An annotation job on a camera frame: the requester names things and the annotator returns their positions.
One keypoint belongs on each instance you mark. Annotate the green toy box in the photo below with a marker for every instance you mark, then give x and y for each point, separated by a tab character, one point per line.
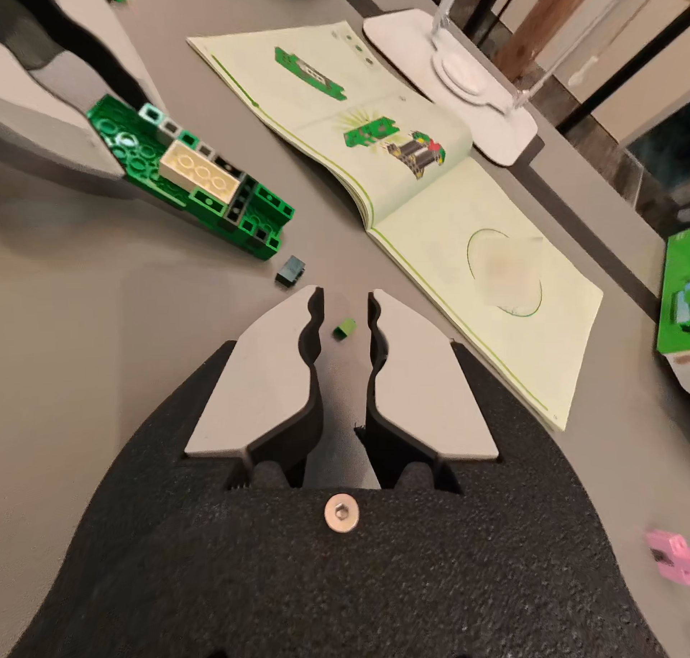
676	302

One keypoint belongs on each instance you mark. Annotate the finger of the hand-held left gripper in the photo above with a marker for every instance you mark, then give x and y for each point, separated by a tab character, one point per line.
102	21
48	108

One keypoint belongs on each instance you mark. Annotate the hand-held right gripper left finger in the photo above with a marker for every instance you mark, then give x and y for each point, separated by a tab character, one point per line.
259	383

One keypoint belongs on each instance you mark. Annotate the grey desk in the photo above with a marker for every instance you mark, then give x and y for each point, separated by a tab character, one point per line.
161	318

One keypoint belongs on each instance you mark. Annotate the pink brick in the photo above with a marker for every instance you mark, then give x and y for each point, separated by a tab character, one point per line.
671	555

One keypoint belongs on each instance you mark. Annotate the green brick assembly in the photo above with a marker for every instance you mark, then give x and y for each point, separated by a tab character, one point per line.
259	199

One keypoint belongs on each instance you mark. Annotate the pale green instruction booklet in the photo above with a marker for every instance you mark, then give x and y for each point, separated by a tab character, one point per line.
409	221

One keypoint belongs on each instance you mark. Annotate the dark teal brick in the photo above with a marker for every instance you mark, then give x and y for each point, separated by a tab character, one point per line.
291	271

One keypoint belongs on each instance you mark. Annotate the brown wooden post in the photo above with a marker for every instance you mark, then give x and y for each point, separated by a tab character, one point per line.
550	16

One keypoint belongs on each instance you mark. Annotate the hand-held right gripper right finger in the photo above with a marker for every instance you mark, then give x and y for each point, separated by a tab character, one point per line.
426	388

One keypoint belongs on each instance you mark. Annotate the white lamp stand base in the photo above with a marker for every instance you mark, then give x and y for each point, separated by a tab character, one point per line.
409	38

